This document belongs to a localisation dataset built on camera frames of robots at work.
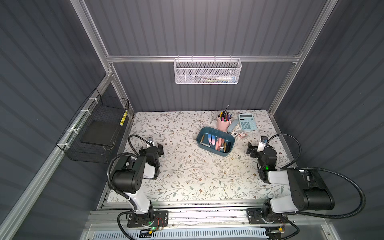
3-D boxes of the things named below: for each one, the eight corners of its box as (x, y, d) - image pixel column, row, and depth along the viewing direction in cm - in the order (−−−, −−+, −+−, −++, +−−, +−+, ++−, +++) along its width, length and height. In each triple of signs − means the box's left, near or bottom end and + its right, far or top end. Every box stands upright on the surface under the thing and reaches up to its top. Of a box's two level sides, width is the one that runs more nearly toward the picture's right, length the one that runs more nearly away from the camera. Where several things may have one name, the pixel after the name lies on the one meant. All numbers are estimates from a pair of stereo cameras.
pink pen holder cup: (214, 128, 111) (215, 121, 104) (217, 121, 115) (218, 113, 109) (227, 132, 108) (229, 125, 102) (230, 124, 113) (232, 117, 106)
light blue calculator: (241, 130, 112) (242, 128, 109) (238, 116, 122) (238, 113, 119) (256, 130, 112) (257, 128, 109) (251, 115, 121) (252, 113, 119)
